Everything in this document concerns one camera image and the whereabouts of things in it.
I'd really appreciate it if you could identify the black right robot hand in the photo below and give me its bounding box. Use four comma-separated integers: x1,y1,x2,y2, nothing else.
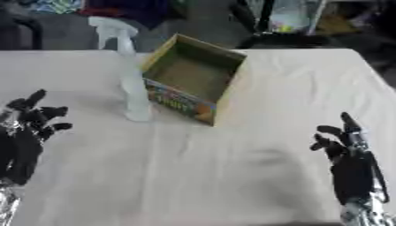
309,111,392,206

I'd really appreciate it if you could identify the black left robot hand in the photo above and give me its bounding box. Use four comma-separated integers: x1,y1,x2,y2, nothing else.
0,88,74,187

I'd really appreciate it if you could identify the white spray bottle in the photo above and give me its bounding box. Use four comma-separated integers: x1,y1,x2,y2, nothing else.
87,15,155,123

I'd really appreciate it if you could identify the tan cardboard box green inside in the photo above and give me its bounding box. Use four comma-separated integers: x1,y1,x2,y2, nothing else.
139,33,249,127

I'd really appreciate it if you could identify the black chair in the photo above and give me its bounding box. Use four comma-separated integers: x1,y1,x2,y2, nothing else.
0,4,45,51

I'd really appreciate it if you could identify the black tripod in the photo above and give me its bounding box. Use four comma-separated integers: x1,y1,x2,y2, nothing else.
227,0,331,49

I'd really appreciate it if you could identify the person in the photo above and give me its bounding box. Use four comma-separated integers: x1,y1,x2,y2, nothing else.
77,0,179,32

